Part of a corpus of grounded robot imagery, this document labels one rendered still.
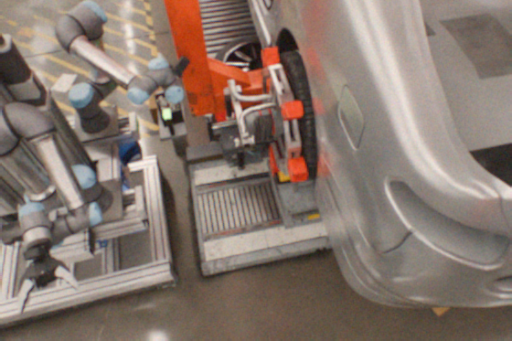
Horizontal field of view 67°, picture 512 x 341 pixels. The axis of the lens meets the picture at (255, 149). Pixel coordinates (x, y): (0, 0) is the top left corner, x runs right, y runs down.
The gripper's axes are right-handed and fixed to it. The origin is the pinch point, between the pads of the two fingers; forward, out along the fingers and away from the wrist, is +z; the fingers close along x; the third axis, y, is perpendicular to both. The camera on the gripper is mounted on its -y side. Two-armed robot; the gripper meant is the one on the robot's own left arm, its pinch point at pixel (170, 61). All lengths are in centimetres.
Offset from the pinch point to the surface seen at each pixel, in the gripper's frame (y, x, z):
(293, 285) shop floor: 43, 128, -55
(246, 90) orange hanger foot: -12, 53, 22
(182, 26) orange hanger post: -15.1, -4.7, 9.8
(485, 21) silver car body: -133, 103, -15
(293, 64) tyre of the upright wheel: -43, 30, -31
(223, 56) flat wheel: -10, 52, 81
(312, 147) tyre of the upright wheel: -25, 52, -58
